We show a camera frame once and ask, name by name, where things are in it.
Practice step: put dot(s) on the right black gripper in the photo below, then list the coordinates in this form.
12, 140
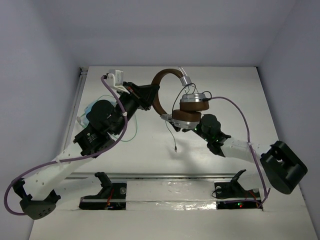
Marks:
176, 128

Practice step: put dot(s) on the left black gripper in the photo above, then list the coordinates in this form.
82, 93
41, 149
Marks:
139, 94

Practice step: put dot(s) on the brown silver headphones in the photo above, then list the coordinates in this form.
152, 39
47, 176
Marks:
191, 103

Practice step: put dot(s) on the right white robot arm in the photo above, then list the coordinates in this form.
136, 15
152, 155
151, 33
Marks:
277, 166

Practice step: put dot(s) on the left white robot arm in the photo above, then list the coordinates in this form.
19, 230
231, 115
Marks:
107, 124

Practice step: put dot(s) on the blue headphones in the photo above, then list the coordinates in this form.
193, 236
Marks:
96, 111

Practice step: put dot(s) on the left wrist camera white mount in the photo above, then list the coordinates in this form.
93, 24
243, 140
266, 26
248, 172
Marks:
115, 79

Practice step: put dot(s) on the aluminium rail left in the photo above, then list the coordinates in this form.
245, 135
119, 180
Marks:
83, 71

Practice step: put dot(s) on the aluminium rail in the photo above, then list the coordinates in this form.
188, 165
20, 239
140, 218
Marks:
169, 175
83, 71

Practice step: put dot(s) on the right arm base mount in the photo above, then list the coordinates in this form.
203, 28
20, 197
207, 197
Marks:
232, 196

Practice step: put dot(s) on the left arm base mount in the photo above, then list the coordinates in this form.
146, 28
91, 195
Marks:
112, 195

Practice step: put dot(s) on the aluminium rail front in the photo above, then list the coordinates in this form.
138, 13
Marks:
169, 175

